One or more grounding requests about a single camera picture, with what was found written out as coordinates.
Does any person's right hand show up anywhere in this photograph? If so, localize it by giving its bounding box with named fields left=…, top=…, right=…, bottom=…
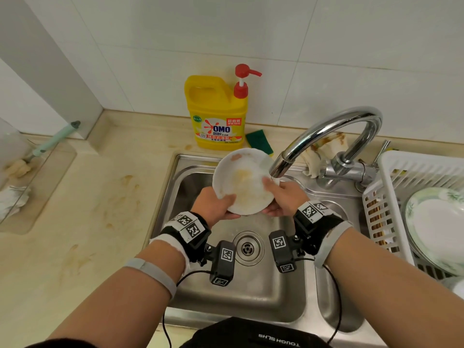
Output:
left=261, top=176, right=311, bottom=218

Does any person's left hand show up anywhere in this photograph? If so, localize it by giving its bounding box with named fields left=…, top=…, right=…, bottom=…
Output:
left=190, top=187, right=241, bottom=228

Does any white round plate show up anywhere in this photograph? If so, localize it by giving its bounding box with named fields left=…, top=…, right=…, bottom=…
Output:
left=212, top=148, right=280, bottom=216

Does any person's left forearm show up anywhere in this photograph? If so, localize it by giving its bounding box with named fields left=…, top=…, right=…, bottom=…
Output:
left=47, top=238, right=186, bottom=348

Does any grey right forearm band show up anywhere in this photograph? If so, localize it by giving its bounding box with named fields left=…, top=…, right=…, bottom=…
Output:
left=313, top=220, right=354, bottom=269

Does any grey left forearm band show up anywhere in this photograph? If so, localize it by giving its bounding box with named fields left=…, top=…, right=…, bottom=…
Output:
left=123, top=257, right=178, bottom=300

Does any person's right forearm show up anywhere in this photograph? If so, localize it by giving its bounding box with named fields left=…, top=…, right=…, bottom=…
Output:
left=323, top=227, right=464, bottom=348

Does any green yellow sponge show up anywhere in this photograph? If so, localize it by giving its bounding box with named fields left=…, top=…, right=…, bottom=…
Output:
left=245, top=130, right=275, bottom=156

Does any metal sink drain strainer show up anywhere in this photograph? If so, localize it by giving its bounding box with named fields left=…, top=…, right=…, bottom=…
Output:
left=232, top=231, right=265, bottom=267

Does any stained white rag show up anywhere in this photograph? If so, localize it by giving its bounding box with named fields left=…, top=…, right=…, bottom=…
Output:
left=302, top=132, right=349, bottom=179

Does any white left wrist bandage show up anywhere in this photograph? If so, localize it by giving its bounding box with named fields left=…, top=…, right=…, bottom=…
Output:
left=149, top=235, right=190, bottom=276

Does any yellow detergent bottle red pump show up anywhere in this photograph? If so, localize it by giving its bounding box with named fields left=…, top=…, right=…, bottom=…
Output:
left=184, top=64, right=262, bottom=151

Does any chrome curved faucet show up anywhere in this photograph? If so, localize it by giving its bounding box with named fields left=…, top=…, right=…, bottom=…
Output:
left=269, top=106, right=391, bottom=193

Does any stainless steel sink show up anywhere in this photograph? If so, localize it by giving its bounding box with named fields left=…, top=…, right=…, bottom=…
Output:
left=147, top=153, right=389, bottom=348

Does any brown chopsticks bundle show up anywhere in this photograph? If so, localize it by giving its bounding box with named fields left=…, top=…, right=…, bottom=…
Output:
left=370, top=199, right=388, bottom=247

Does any white plastic dish basket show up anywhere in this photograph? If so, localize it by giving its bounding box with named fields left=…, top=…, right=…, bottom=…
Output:
left=362, top=150, right=464, bottom=283

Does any black chest pack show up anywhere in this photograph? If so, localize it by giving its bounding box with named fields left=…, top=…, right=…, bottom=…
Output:
left=179, top=317, right=333, bottom=348

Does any white plate green leaf print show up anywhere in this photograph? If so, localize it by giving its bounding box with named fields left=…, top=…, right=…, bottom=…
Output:
left=404, top=187, right=464, bottom=276

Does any clear plastic tray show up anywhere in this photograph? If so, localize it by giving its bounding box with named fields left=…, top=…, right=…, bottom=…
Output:
left=0, top=117, right=78, bottom=235

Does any crumpled white cloth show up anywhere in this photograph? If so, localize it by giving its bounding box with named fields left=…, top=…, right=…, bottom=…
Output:
left=0, top=185, right=32, bottom=222

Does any black left wrist strap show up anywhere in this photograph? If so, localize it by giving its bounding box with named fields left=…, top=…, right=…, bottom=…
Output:
left=159, top=211, right=212, bottom=264

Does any black wrist strap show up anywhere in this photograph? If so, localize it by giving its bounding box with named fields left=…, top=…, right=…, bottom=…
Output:
left=292, top=201, right=345, bottom=256
left=159, top=211, right=212, bottom=264

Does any black right wrist strap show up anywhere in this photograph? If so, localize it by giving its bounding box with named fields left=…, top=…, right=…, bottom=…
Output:
left=292, top=201, right=345, bottom=256

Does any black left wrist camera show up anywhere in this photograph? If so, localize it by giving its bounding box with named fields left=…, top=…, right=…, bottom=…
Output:
left=206, top=240, right=237, bottom=287

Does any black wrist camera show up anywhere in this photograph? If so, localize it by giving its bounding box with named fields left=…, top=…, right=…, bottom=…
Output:
left=206, top=240, right=237, bottom=287
left=268, top=230, right=298, bottom=274

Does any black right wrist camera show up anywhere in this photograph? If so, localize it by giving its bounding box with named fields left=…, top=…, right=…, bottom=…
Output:
left=268, top=230, right=298, bottom=274

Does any black left camera cable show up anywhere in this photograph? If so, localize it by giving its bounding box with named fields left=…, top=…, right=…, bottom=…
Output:
left=162, top=269, right=213, bottom=348

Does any black camera cable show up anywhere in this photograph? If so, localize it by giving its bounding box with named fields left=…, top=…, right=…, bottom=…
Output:
left=297, top=257, right=343, bottom=345
left=162, top=269, right=213, bottom=348

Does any black right camera cable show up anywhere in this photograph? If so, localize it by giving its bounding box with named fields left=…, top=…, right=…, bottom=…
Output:
left=297, top=257, right=343, bottom=345

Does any green handled dish brush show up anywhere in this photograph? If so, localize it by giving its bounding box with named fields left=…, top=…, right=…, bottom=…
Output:
left=4, top=120, right=81, bottom=179

